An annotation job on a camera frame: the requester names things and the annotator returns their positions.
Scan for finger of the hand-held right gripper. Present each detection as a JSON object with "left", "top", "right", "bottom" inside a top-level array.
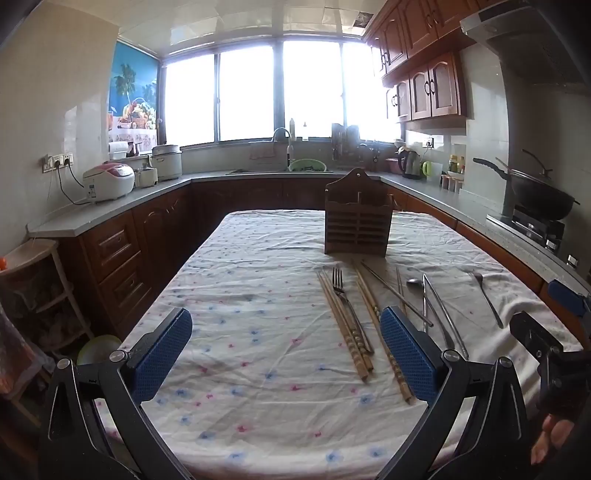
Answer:
[
  {"left": 549, "top": 279, "right": 591, "bottom": 324},
  {"left": 510, "top": 311, "right": 563, "bottom": 365}
]

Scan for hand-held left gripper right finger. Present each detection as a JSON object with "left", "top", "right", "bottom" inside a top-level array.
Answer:
[{"left": 376, "top": 305, "right": 542, "bottom": 480}]

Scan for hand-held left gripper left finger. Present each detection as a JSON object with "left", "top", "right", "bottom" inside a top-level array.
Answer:
[{"left": 39, "top": 307, "right": 203, "bottom": 480}]

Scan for metal spoon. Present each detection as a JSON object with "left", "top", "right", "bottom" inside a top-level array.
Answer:
[
  {"left": 406, "top": 276, "right": 457, "bottom": 352},
  {"left": 469, "top": 271, "right": 505, "bottom": 329}
]

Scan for wooden utensil holder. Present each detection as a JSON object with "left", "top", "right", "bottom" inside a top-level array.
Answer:
[{"left": 324, "top": 167, "right": 394, "bottom": 257}]

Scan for person's right hand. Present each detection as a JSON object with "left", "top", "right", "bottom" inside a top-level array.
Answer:
[{"left": 530, "top": 414, "right": 574, "bottom": 466}]

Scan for green trash bin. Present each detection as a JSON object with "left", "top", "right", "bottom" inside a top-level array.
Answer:
[{"left": 76, "top": 335, "right": 123, "bottom": 366}]

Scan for metal fork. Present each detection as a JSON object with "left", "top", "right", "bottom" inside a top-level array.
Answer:
[{"left": 332, "top": 268, "right": 375, "bottom": 355}]

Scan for gas stove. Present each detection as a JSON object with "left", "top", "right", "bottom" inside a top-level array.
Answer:
[{"left": 486, "top": 204, "right": 567, "bottom": 254}]

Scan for white floral tablecloth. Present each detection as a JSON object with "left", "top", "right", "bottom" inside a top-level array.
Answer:
[{"left": 99, "top": 210, "right": 585, "bottom": 480}]

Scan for black wok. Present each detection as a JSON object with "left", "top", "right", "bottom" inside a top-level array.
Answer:
[{"left": 473, "top": 157, "right": 581, "bottom": 221}]

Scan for wooden lower cabinets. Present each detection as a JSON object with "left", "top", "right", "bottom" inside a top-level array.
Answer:
[{"left": 58, "top": 178, "right": 591, "bottom": 342}]

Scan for glass wok lid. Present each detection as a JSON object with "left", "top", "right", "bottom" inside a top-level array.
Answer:
[{"left": 507, "top": 148, "right": 556, "bottom": 182}]

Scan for plastic shelf rack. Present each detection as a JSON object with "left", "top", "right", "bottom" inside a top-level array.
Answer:
[{"left": 0, "top": 239, "right": 94, "bottom": 365}]

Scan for grey kitchen countertop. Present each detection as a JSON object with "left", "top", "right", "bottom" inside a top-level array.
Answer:
[{"left": 27, "top": 170, "right": 591, "bottom": 298}]

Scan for small white cooker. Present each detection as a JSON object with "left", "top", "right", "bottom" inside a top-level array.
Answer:
[{"left": 135, "top": 157, "right": 159, "bottom": 189}]

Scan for white and pink rice cooker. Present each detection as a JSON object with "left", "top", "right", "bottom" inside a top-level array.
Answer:
[{"left": 82, "top": 161, "right": 136, "bottom": 204}]

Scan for white slow cooker pot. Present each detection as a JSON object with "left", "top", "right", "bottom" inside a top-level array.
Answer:
[{"left": 151, "top": 144, "right": 184, "bottom": 182}]

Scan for steel electric kettle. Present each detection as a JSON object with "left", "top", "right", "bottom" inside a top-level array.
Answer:
[{"left": 396, "top": 146, "right": 422, "bottom": 180}]

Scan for kitchen sink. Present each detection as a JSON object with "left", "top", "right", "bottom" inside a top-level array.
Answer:
[{"left": 225, "top": 168, "right": 334, "bottom": 177}]

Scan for green colander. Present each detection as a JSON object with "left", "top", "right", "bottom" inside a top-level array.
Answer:
[{"left": 288, "top": 158, "right": 328, "bottom": 173}]

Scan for dish drying rack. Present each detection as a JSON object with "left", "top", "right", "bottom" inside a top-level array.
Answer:
[{"left": 331, "top": 123, "right": 363, "bottom": 163}]

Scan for chrome sink faucet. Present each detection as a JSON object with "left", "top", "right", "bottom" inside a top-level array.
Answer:
[{"left": 271, "top": 127, "right": 294, "bottom": 168}]

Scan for range hood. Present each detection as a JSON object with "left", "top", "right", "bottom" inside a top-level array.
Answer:
[{"left": 459, "top": 0, "right": 591, "bottom": 87}]

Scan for large kitchen window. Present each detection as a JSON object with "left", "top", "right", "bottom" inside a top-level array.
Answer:
[{"left": 158, "top": 38, "right": 403, "bottom": 149}]

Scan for black power cable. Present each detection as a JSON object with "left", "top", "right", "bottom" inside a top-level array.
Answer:
[{"left": 56, "top": 165, "right": 94, "bottom": 205}]

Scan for white wall outlet strip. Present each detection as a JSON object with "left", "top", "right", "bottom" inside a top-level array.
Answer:
[{"left": 42, "top": 151, "right": 76, "bottom": 174}]

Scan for wooden wall cabinets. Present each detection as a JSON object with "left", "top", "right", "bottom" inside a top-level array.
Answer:
[{"left": 365, "top": 0, "right": 492, "bottom": 132}]

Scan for tropical fruit wall poster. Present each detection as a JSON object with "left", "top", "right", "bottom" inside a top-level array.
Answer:
[{"left": 107, "top": 41, "right": 161, "bottom": 156}]

